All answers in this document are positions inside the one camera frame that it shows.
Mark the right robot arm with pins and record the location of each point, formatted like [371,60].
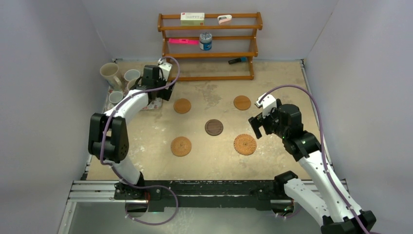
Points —
[333,208]

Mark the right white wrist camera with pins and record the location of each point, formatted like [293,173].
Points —
[267,103]

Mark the smooth wooden coaster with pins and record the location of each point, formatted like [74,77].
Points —
[182,106]
[242,103]

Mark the pink white small device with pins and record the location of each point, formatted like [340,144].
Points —
[224,19]

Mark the woven rattan coaster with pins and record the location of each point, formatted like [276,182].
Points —
[181,146]
[245,144]

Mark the tall cream mug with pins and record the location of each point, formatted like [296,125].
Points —
[111,73]

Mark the cream mug with plant print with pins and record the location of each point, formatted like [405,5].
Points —
[132,84]

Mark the blue white lidded jar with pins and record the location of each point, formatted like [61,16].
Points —
[205,41]

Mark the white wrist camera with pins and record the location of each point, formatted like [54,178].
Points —
[267,103]
[164,69]

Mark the floral pattern tray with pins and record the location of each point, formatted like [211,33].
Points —
[155,104]

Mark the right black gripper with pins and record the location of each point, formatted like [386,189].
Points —
[255,124]

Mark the black aluminium base frame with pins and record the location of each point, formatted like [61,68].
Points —
[184,207]

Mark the wooden three-tier shelf rack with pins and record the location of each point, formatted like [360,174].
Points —
[249,55]

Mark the white green cardboard box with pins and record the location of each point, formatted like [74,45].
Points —
[192,19]

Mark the small grey white mug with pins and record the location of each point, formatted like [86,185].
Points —
[115,97]

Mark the pink highlighter marker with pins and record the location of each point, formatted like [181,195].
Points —
[183,41]

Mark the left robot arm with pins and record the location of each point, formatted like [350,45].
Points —
[108,135]

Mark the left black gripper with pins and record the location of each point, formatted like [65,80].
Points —
[164,93]

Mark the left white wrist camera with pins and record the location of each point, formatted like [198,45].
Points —
[164,69]

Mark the black blue marker pen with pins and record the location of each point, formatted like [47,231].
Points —
[237,60]

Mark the dark brown wooden coaster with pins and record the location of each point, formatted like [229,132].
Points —
[213,127]

